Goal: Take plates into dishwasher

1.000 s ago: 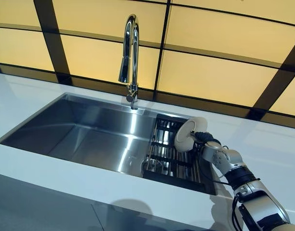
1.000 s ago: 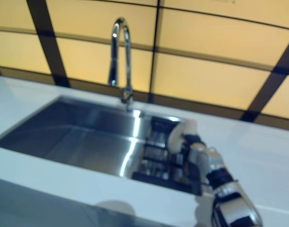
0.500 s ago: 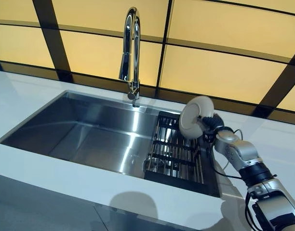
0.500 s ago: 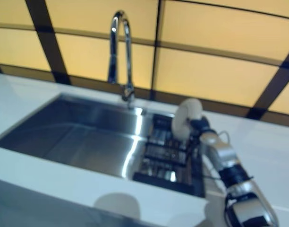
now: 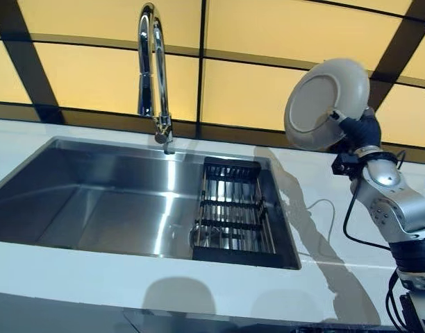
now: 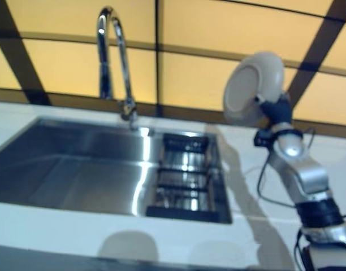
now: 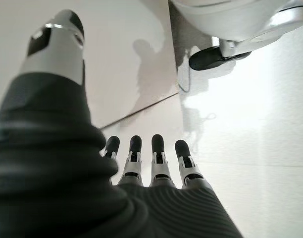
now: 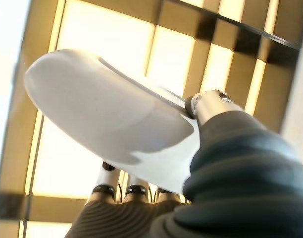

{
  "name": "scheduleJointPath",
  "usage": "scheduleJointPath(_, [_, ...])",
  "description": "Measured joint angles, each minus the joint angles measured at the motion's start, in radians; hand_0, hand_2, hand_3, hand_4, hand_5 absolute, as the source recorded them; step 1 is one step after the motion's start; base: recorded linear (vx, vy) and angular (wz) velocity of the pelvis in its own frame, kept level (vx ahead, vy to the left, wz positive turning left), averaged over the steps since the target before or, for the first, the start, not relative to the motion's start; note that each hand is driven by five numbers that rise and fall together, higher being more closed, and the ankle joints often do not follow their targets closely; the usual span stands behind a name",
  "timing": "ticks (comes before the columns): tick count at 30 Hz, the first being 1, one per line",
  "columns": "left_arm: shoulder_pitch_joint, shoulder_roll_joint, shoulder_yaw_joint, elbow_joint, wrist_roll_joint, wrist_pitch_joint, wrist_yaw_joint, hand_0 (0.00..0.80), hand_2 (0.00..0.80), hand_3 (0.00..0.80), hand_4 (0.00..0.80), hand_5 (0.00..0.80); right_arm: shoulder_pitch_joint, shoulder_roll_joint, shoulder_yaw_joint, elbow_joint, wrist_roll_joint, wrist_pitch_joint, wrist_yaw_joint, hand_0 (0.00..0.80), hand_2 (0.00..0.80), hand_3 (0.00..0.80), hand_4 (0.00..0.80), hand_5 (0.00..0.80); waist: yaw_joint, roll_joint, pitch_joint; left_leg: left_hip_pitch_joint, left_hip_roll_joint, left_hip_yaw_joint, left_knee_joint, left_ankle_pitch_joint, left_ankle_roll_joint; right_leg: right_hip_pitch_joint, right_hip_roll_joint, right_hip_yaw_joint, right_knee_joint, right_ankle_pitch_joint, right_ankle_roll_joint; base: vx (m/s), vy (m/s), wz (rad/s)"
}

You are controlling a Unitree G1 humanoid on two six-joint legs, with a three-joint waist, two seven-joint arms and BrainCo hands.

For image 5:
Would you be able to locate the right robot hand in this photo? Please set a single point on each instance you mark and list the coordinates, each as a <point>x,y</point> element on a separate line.
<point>363,132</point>

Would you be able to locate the small beige plate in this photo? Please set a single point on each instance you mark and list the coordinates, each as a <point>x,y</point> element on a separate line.
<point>313,100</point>

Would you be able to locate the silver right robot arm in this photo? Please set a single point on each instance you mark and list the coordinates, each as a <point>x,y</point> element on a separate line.
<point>386,180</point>

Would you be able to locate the black sink drying rack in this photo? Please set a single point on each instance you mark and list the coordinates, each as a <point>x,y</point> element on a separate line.
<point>233,255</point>

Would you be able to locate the chrome kitchen faucet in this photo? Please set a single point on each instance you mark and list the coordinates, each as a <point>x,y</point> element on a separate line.
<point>159,69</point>

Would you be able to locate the stainless steel sink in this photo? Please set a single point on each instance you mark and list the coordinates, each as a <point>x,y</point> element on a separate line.
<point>94,194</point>

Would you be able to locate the white cabinet front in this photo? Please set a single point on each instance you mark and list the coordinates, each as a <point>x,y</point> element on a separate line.
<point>42,315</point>

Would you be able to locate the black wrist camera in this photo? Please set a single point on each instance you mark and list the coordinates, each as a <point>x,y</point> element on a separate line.
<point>344,164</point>

